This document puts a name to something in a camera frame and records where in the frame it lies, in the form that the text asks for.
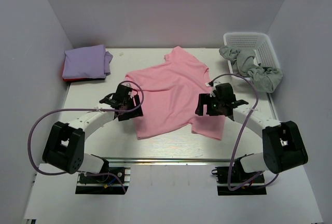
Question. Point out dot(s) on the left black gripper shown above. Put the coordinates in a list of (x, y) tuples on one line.
[(130, 110)]

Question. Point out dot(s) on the folded red t shirt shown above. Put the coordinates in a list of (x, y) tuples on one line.
[(85, 74)]

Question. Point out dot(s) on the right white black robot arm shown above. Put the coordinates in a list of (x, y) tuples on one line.
[(282, 145)]

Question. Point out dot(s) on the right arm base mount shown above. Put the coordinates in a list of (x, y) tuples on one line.
[(254, 187)]

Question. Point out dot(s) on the grey crumpled t shirt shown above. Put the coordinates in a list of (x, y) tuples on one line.
[(264, 79)]

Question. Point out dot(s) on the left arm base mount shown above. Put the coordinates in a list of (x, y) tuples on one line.
[(116, 182)]

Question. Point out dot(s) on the white plastic basket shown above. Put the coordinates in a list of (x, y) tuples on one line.
[(259, 42)]

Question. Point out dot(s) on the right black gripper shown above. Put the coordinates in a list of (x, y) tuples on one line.
[(205, 106)]

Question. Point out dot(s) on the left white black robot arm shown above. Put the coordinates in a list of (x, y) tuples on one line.
[(65, 147)]

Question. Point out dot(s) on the folded purple t shirt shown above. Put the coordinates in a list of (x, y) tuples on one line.
[(94, 57)]

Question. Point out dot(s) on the pink t shirt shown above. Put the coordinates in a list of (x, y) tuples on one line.
[(171, 92)]

